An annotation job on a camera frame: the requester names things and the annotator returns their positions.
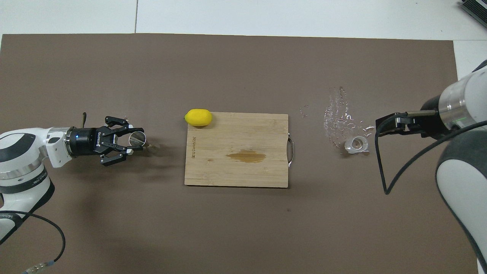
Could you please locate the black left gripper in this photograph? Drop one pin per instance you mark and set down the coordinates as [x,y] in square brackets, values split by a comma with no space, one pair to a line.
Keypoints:
[85,142]

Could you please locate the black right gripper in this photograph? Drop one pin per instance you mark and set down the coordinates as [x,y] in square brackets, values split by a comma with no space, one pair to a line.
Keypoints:
[432,121]

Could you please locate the steel double jigger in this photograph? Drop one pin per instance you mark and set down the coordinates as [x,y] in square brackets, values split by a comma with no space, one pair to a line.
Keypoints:
[137,139]

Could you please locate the small clear glass cup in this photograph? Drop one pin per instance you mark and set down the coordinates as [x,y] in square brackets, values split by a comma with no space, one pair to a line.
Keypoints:
[357,145]

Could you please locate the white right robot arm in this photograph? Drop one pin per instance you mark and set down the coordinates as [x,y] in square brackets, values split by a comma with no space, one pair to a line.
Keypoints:
[464,182]

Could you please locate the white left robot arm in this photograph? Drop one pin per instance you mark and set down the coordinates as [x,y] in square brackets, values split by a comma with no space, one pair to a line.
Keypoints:
[23,167]

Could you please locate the yellow lemon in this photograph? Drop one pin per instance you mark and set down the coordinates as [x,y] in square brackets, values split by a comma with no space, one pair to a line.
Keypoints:
[198,117]

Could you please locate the wooden cutting board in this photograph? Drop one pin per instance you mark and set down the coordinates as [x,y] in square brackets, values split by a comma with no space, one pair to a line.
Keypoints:
[236,171]

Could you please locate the brown table mat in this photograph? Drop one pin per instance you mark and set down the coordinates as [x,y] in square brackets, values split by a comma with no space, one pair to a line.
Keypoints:
[228,68]

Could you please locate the grey ribbed device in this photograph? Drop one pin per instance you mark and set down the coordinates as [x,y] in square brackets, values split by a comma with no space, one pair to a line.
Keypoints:
[475,9]

